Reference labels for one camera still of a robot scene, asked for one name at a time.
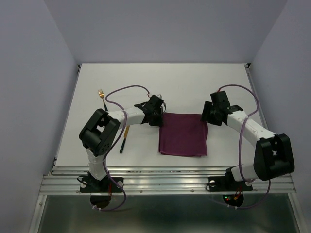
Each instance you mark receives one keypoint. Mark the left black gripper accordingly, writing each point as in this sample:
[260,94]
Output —
[160,122]

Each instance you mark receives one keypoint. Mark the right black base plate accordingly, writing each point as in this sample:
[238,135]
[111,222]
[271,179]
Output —
[222,184]

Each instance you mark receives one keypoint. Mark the purple cloth napkin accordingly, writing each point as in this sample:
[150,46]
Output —
[183,135]

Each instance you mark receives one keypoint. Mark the gold fork dark handle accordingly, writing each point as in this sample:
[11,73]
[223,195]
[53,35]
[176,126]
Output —
[101,95]

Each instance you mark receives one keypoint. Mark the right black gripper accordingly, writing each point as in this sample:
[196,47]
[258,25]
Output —
[205,116]

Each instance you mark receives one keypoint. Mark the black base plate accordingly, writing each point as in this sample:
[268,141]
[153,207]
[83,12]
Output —
[222,184]
[92,185]

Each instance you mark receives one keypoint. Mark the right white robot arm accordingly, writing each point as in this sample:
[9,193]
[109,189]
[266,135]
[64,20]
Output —
[273,152]

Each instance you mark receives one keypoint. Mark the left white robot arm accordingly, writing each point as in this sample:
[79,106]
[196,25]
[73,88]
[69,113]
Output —
[98,138]

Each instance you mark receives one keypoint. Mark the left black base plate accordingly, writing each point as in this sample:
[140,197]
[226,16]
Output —
[92,185]

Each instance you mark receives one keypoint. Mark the gold knife dark handle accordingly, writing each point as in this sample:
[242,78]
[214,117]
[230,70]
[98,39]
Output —
[124,139]

